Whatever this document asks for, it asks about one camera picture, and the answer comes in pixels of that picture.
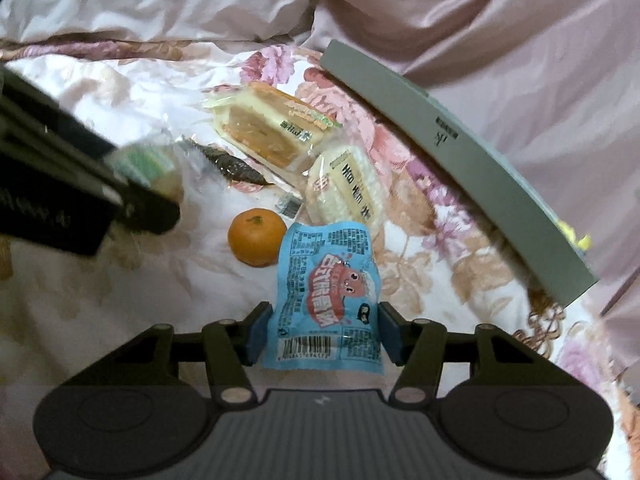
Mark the dark dried fish packet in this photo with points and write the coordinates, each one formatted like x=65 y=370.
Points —
x=230 y=165

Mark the floral bed sheet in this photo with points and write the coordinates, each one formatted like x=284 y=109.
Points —
x=75 y=110

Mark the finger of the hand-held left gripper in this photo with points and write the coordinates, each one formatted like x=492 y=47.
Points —
x=150 y=210

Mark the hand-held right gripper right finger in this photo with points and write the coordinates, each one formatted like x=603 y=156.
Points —
x=392 y=335

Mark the green and white snack packet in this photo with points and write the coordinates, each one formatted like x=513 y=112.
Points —
x=145 y=165

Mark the light blue sausage packet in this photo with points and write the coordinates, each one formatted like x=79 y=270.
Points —
x=320 y=280

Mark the yellow toast bread packet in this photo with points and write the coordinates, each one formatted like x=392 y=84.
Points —
x=260 y=130

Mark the orange mandarin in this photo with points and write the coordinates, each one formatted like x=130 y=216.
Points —
x=255 y=240

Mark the white rice cracker packet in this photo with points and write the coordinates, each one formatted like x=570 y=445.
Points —
x=345 y=185

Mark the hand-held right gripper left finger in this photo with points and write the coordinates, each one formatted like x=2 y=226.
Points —
x=257 y=335

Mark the pink satin curtain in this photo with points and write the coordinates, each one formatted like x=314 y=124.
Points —
x=500 y=20

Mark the grey shallow tray box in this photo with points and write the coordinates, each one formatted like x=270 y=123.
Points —
x=475 y=160

